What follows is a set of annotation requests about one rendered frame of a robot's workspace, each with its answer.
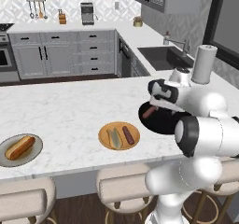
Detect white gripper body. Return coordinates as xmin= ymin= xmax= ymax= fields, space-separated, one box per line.
xmin=148 ymin=95 xmax=187 ymax=114

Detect dark brown sausage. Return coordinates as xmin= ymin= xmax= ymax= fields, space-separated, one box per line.
xmin=121 ymin=125 xmax=135 ymax=147

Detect pale split bun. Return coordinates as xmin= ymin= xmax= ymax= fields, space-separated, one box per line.
xmin=105 ymin=127 xmax=124 ymax=149

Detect orange round plate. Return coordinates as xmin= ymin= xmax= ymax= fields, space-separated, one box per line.
xmin=97 ymin=120 xmax=141 ymax=151

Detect grey round plate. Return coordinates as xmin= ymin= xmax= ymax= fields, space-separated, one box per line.
xmin=0 ymin=133 xmax=44 ymax=168

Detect reddish brown sausage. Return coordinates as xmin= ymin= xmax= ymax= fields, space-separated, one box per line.
xmin=10 ymin=136 xmax=36 ymax=158

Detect golden brown bun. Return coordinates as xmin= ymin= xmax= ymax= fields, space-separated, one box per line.
xmin=4 ymin=135 xmax=36 ymax=161

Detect grey cupboards under sink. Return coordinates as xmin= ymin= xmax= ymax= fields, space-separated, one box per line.
xmin=132 ymin=54 xmax=152 ymax=78

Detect dark sink basin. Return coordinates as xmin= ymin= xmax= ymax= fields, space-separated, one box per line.
xmin=137 ymin=46 xmax=196 ymax=72

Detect white paper towel roll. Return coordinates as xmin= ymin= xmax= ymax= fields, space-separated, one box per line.
xmin=190 ymin=44 xmax=218 ymax=85

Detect black dishwasher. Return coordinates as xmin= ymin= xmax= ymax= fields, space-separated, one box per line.
xmin=117 ymin=36 xmax=134 ymax=78

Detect grey metal tap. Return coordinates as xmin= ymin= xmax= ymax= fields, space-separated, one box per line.
xmin=169 ymin=37 xmax=191 ymax=58

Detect grey soap dispenser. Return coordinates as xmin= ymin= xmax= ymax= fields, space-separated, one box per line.
xmin=162 ymin=31 xmax=171 ymax=46

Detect gold round jar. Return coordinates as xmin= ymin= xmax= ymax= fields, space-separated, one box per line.
xmin=133 ymin=15 xmax=145 ymax=28

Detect beige cushioned stool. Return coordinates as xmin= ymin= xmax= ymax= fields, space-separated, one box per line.
xmin=95 ymin=163 xmax=155 ymax=224
xmin=0 ymin=176 xmax=58 ymax=224
xmin=182 ymin=157 xmax=239 ymax=224

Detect grey base cupboard run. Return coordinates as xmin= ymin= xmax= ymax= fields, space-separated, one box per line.
xmin=7 ymin=29 xmax=117 ymax=80

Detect steel coffee machine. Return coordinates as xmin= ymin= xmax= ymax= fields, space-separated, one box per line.
xmin=80 ymin=2 xmax=95 ymax=27

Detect wooden knife block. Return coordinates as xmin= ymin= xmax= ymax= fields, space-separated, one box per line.
xmin=57 ymin=8 xmax=68 ymax=25

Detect steel oven with hob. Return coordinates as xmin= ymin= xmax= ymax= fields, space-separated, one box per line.
xmin=0 ymin=22 xmax=21 ymax=84

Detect black window frame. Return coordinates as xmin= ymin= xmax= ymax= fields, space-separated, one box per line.
xmin=203 ymin=0 xmax=239 ymax=71

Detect rail with hanging tools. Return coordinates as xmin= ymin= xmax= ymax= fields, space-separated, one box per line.
xmin=25 ymin=0 xmax=49 ymax=21

